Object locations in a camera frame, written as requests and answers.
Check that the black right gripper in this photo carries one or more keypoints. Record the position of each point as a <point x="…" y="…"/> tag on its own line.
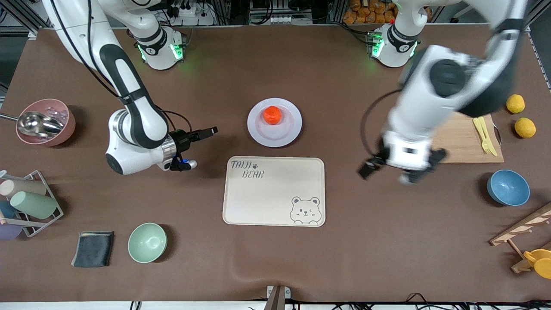
<point x="186" y="138"/>

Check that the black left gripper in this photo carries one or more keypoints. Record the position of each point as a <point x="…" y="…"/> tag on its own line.
<point x="368" y="168"/>

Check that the orange fruit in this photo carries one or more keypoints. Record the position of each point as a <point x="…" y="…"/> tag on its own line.
<point x="272" y="115"/>

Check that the white plate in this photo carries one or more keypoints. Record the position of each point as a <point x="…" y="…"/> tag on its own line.
<point x="292" y="125"/>

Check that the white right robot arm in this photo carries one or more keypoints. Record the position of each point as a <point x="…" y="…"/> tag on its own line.
<point x="137" y="125"/>

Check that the cream bear print tray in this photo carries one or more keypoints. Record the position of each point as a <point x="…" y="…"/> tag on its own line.
<point x="267" y="202"/>

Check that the brown table mat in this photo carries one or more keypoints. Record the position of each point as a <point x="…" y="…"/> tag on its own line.
<point x="344" y="258"/>

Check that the wooden cutting board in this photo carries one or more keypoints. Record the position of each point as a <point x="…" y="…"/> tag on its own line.
<point x="465" y="146"/>

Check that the yellow plastic knife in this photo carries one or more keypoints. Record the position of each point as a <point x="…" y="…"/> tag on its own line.
<point x="477" y="125"/>

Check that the white power strip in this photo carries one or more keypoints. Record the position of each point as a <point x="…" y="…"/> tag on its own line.
<point x="191" y="13"/>

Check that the yellow plastic fork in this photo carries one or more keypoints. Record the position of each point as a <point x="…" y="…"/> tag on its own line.
<point x="490" y="148"/>

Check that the mint green bowl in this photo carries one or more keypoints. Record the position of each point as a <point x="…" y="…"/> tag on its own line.
<point x="147" y="243"/>

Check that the blue bowl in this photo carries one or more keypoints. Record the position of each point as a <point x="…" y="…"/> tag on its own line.
<point x="509" y="187"/>

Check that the pink bowl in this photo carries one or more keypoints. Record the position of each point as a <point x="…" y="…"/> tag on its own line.
<point x="64" y="133"/>

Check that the clear ice cubes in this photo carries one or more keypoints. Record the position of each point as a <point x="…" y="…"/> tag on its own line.
<point x="58" y="113"/>

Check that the bag of orange fruits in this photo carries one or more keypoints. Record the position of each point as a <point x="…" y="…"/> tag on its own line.
<point x="370" y="13"/>

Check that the wooden cup stand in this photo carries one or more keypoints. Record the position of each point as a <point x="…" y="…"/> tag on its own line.
<point x="516" y="228"/>

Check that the yellow lemon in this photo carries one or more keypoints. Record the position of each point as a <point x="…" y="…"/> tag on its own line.
<point x="525" y="128"/>
<point x="515" y="103"/>

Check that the folded grey cloth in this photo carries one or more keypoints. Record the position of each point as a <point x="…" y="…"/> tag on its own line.
<point x="92" y="249"/>

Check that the metal scoop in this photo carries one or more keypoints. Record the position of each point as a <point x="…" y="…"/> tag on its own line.
<point x="36" y="125"/>

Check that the green cup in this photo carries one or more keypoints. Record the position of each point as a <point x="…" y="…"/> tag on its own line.
<point x="34" y="205"/>

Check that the beige cup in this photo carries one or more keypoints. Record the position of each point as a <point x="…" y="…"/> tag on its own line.
<point x="21" y="188"/>

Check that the yellow mug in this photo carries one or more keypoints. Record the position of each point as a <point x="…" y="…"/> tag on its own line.
<point x="543" y="267"/>

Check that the teal blue cup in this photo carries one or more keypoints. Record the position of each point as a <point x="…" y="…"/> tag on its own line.
<point x="6" y="209"/>

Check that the purple cup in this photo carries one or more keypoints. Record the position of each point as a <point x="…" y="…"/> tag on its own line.
<point x="8" y="232"/>

